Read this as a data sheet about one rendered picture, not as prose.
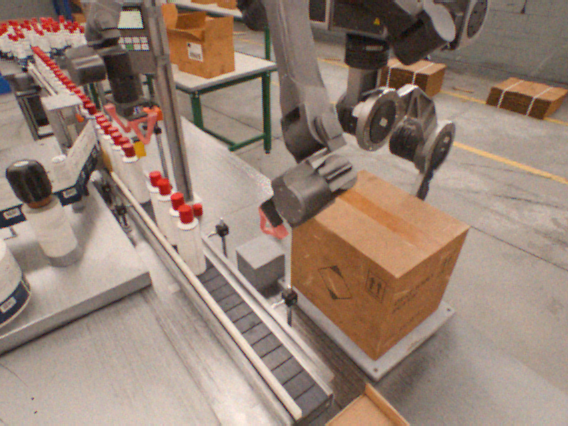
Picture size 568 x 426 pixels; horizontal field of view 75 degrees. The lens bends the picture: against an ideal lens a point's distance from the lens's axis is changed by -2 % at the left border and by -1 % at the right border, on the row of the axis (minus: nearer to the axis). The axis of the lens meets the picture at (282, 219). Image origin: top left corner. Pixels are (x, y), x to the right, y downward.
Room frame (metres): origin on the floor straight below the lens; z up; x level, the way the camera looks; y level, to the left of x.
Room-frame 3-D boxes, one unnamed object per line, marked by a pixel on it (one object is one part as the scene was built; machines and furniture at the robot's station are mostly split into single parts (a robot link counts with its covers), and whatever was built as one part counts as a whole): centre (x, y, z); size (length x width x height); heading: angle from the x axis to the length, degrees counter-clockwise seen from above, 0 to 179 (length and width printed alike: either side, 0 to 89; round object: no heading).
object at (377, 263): (0.65, -0.21, 0.99); 0.30 x 0.24 x 0.27; 38
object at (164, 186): (0.84, 0.31, 0.98); 0.05 x 0.05 x 0.20
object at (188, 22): (3.22, 0.81, 0.96); 0.53 x 0.45 x 0.37; 136
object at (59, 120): (1.29, 0.77, 1.01); 0.14 x 0.13 x 0.26; 37
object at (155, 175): (0.88, 0.35, 0.98); 0.05 x 0.05 x 0.20
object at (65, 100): (1.28, 0.77, 1.14); 0.14 x 0.11 x 0.01; 37
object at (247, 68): (3.57, 1.10, 0.39); 2.20 x 0.80 x 0.78; 45
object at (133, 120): (0.83, 0.34, 1.25); 0.07 x 0.07 x 0.09; 44
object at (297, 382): (1.00, 0.44, 0.86); 1.65 x 0.08 x 0.04; 37
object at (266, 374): (0.75, 0.29, 0.91); 1.07 x 0.01 x 0.02; 37
